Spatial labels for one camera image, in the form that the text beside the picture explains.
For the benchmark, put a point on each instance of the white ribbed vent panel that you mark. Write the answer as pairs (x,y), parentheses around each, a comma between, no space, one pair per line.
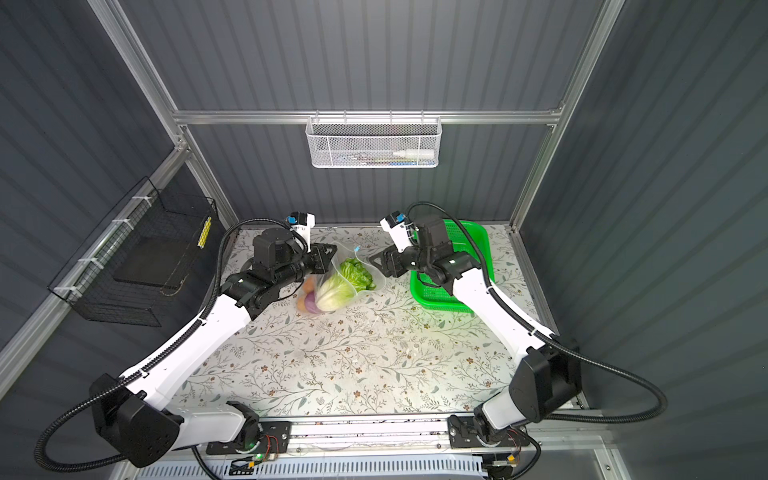
(447,466)

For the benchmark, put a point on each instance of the toy napa cabbage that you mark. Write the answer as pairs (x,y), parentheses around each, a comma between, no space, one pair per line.
(343,284)

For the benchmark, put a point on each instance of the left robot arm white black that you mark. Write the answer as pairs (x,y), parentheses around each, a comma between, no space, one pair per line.
(137,419)

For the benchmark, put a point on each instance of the green plastic basket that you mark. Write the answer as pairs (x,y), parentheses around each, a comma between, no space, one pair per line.
(427,292)

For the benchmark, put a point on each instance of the yellow tag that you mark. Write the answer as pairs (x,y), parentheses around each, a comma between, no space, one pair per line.
(204,233)

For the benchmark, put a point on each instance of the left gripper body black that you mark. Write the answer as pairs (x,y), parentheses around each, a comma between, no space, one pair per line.
(302,264)

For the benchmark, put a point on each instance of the clear zip top bag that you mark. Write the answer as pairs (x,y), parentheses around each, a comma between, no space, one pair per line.
(358,252)

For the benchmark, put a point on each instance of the white marker pen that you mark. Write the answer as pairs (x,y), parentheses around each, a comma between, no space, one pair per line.
(417,155)

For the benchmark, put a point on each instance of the aluminium mounting rail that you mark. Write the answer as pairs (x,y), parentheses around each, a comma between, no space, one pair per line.
(405,434)

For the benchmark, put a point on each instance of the toy purple onion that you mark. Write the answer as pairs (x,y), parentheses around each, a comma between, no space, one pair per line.
(310,304)

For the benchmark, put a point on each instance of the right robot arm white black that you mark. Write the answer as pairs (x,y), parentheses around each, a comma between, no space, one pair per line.
(545,378)

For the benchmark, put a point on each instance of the black flat pad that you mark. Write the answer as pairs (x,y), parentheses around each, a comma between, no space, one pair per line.
(155,262)

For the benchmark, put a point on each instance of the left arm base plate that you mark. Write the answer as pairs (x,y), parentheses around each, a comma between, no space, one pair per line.
(271,437)

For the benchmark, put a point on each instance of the white wire mesh basket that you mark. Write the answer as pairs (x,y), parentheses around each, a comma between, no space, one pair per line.
(367,141)

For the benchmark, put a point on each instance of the black wire cage basket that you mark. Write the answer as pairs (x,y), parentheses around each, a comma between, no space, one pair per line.
(86,283)

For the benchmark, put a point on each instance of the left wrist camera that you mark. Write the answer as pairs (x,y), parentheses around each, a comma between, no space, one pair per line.
(302,223)

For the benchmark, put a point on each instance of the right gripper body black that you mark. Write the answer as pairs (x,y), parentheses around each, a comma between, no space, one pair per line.
(413,258)

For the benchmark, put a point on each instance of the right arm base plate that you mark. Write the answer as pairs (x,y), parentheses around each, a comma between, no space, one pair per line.
(467,432)

